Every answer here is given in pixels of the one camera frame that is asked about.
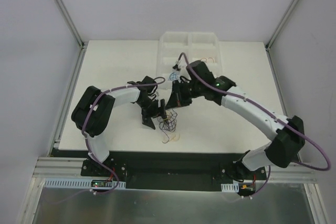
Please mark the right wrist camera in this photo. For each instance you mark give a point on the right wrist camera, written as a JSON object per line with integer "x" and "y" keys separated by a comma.
{"x": 176, "y": 70}

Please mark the aluminium frame post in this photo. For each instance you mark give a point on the aluminium frame post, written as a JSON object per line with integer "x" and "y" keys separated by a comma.
{"x": 69, "y": 22}
{"x": 284, "y": 19}

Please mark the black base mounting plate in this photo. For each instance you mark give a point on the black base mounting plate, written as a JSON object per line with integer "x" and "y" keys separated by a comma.
{"x": 165, "y": 171}

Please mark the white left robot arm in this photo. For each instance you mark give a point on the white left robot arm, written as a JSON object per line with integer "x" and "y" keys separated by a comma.
{"x": 92, "y": 113}

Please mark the aluminium front rail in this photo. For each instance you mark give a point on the aluminium front rail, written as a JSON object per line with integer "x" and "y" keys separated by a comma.
{"x": 62, "y": 167}

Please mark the left white cable duct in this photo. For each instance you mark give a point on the left white cable duct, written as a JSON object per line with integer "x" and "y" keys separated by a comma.
{"x": 83, "y": 184}

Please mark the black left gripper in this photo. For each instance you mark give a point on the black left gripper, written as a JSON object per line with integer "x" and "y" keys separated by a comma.
{"x": 153, "y": 110}

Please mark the right white cable duct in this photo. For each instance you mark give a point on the right white cable duct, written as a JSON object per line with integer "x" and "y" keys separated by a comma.
{"x": 230, "y": 188}

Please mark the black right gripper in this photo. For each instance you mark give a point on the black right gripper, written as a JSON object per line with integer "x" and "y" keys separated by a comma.
{"x": 178, "y": 93}

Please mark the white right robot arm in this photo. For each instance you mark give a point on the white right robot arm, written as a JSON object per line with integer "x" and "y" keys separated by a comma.
{"x": 280, "y": 130}

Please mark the right aluminium frame post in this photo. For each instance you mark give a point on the right aluminium frame post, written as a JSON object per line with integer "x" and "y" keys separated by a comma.
{"x": 284, "y": 19}

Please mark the left aluminium frame post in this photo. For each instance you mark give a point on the left aluminium frame post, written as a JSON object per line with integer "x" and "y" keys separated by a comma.
{"x": 69, "y": 22}

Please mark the white cable duct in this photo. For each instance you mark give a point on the white cable duct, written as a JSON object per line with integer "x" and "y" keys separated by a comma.
{"x": 83, "y": 184}
{"x": 230, "y": 188}

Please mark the white plastic compartment tray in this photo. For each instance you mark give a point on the white plastic compartment tray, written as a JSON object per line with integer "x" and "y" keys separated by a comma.
{"x": 196, "y": 45}

